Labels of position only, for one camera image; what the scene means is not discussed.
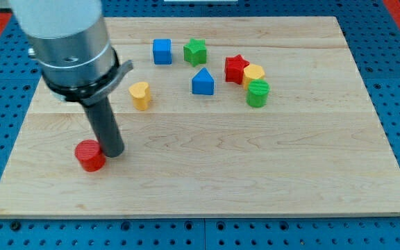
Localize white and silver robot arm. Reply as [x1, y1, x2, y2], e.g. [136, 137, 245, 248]
[9, 0, 133, 106]

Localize yellow heart block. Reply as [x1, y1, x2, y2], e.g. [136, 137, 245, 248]
[128, 81, 151, 111]

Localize light wooden board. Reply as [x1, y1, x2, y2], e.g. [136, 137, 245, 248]
[0, 17, 400, 219]

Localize blue triangle block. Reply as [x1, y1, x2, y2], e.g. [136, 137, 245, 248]
[192, 67, 215, 95]

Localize green cylinder block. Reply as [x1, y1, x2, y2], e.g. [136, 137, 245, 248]
[246, 79, 270, 108]

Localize red star block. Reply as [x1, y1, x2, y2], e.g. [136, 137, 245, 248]
[224, 54, 250, 85]

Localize green star block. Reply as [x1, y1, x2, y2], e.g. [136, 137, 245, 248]
[183, 38, 207, 67]

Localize yellow hexagon block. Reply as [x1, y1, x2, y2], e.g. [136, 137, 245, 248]
[242, 64, 265, 90]

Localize blue cube block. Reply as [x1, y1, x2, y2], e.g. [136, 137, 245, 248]
[152, 39, 172, 65]

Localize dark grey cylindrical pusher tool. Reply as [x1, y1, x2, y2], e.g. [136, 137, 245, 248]
[83, 97, 125, 158]

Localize red cylinder block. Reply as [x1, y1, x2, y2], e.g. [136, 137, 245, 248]
[74, 140, 106, 172]

